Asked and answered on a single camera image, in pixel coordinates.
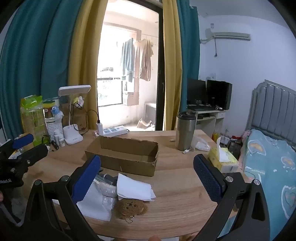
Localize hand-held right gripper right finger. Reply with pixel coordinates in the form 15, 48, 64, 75
192, 154, 273, 241

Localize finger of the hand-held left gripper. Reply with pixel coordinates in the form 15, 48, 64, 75
0, 133, 35, 153
9, 145, 49, 167

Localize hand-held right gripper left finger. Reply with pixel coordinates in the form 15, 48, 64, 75
22, 155, 102, 241

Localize bubble wrap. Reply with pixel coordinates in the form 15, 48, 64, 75
94, 179, 119, 212

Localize cardboard box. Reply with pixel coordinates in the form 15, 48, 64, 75
84, 135, 160, 177

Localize brown bear plush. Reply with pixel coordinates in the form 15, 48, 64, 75
112, 198, 149, 224

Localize yellow tissue pack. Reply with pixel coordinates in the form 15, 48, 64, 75
208, 136, 239, 173

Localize green snack packet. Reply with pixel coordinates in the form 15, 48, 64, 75
20, 95, 47, 147

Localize white plastic basket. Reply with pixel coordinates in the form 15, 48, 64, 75
45, 120, 64, 140

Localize clear plastic bag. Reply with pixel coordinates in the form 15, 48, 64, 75
191, 136, 211, 152

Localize jar with green lid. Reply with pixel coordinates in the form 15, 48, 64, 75
43, 100, 56, 119

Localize white desk lamp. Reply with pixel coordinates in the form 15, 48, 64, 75
58, 85, 91, 145

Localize steel tumbler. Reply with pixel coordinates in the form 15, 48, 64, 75
175, 111, 197, 151

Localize white power strip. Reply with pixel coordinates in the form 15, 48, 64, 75
94, 125, 129, 136

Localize brown paper bag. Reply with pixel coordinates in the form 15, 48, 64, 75
59, 102, 90, 135

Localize white computer desk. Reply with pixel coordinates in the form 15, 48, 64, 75
186, 105, 226, 138

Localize blue printed blanket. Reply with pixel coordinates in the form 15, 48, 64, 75
217, 128, 296, 241

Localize yellow toy in clear ball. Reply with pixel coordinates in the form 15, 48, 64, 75
73, 96, 85, 108

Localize torn cardboard pieces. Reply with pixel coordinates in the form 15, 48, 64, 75
136, 119, 155, 129

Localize teal curtain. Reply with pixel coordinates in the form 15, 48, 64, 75
0, 0, 84, 141
177, 0, 201, 112

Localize black computer monitor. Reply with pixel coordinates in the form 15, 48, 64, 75
206, 80, 233, 111
187, 79, 207, 106

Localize white balcony appliance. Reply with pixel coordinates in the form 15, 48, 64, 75
144, 102, 158, 122

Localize grey bed headboard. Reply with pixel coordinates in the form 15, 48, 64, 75
246, 79, 296, 142

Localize yellow curtain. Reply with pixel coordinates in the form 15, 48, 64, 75
68, 0, 109, 131
162, 0, 184, 131

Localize blue hanging garment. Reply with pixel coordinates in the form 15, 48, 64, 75
120, 38, 135, 83

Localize beige hanging garment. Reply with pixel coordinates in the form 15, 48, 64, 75
139, 40, 154, 82

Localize pale hanging garment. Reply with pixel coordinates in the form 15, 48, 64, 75
133, 39, 145, 79

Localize white air conditioner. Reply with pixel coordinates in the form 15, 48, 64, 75
205, 25, 251, 42

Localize black charger cable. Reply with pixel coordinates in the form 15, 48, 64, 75
69, 104, 101, 134

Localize black door frame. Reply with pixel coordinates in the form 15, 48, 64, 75
155, 5, 166, 131

